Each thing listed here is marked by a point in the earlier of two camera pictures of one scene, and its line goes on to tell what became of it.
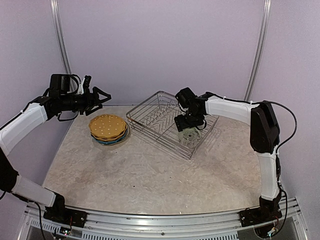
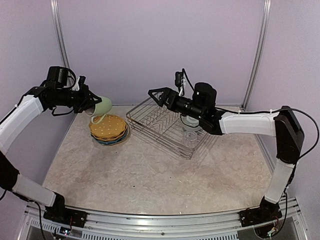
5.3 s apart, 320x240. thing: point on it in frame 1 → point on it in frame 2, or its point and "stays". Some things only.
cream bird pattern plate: (119, 141) stays
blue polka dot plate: (111, 141) stays
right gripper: (181, 124) → (167, 93)
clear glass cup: (189, 138) stays
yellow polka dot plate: (107, 126) stays
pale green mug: (192, 134) → (101, 109)
